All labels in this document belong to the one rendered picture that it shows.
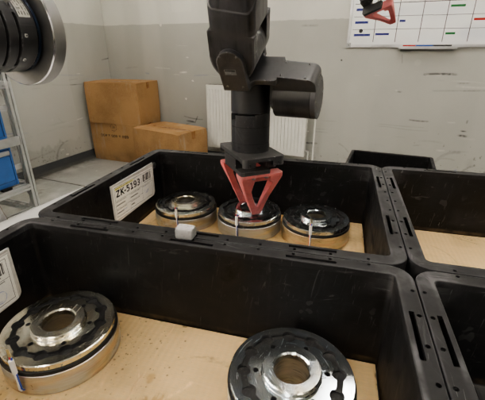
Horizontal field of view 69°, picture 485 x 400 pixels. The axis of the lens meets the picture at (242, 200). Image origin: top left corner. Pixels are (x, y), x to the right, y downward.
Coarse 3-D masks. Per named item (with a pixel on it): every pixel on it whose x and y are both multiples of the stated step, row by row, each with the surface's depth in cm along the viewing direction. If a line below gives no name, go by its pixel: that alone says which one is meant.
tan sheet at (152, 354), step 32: (128, 320) 39; (128, 352) 35; (160, 352) 35; (192, 352) 35; (224, 352) 35; (0, 384) 31; (96, 384) 31; (128, 384) 31; (160, 384) 31; (192, 384) 31; (224, 384) 31
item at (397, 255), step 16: (144, 160) 60; (288, 160) 59; (304, 160) 59; (112, 176) 52; (80, 192) 47; (384, 192) 46; (48, 208) 42; (384, 208) 42; (96, 224) 38; (112, 224) 38; (128, 224) 38; (144, 224) 38; (384, 224) 38; (224, 240) 35; (240, 240) 35; (256, 240) 35; (400, 240) 35; (336, 256) 32; (352, 256) 32; (368, 256) 32; (384, 256) 32; (400, 256) 32
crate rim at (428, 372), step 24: (0, 240) 35; (144, 240) 35; (168, 240) 35; (192, 240) 35; (288, 264) 32; (312, 264) 31; (336, 264) 31; (360, 264) 31; (384, 264) 31; (408, 288) 28; (408, 312) 25; (408, 336) 23; (432, 360) 21; (432, 384) 20
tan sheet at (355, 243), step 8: (152, 216) 63; (152, 224) 60; (216, 224) 60; (352, 224) 60; (360, 224) 60; (208, 232) 57; (216, 232) 57; (280, 232) 57; (352, 232) 57; (360, 232) 57; (272, 240) 55; (280, 240) 55; (352, 240) 55; (360, 240) 55; (344, 248) 52; (352, 248) 52; (360, 248) 52
